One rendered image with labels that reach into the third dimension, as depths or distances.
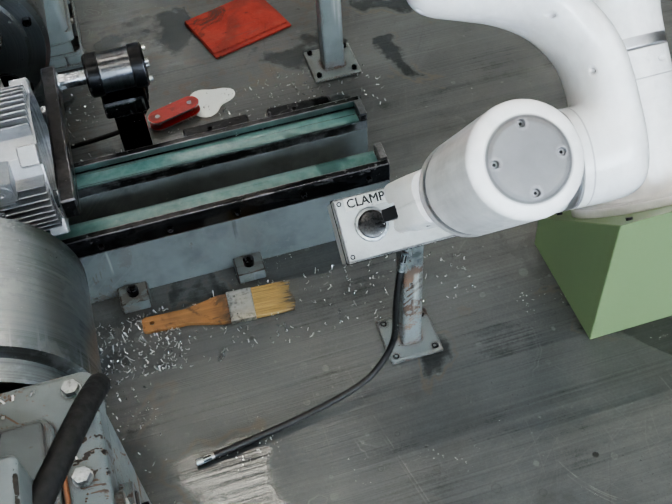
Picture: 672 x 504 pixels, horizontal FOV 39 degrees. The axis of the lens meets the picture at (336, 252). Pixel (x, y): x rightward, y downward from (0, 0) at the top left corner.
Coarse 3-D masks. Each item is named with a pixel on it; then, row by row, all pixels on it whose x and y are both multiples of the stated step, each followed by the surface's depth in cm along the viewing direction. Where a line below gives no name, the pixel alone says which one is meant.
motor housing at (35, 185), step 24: (0, 96) 112; (24, 96) 113; (0, 120) 110; (24, 120) 110; (0, 144) 110; (24, 144) 110; (48, 144) 125; (48, 168) 125; (24, 192) 110; (48, 192) 111; (24, 216) 112; (48, 216) 113
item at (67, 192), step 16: (48, 80) 125; (64, 80) 126; (48, 96) 123; (48, 112) 121; (64, 112) 124; (48, 128) 119; (64, 128) 119; (64, 144) 117; (64, 160) 115; (64, 176) 113; (64, 192) 112; (64, 208) 112; (80, 208) 113
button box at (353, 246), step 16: (368, 192) 102; (336, 208) 101; (352, 208) 101; (368, 208) 101; (384, 208) 102; (336, 224) 102; (352, 224) 101; (336, 240) 105; (352, 240) 101; (368, 240) 101; (384, 240) 102; (400, 240) 102; (416, 240) 102; (432, 240) 102; (352, 256) 101; (368, 256) 101
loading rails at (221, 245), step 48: (192, 144) 132; (240, 144) 131; (288, 144) 132; (336, 144) 135; (96, 192) 129; (144, 192) 131; (192, 192) 134; (240, 192) 126; (288, 192) 125; (336, 192) 127; (96, 240) 121; (144, 240) 124; (192, 240) 126; (240, 240) 129; (288, 240) 132; (96, 288) 128; (144, 288) 129
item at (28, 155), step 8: (16, 80) 116; (24, 80) 116; (32, 144) 108; (16, 152) 108; (24, 152) 108; (32, 152) 108; (24, 160) 108; (32, 160) 108; (40, 160) 110; (24, 168) 109; (64, 224) 118; (56, 232) 118; (64, 232) 118
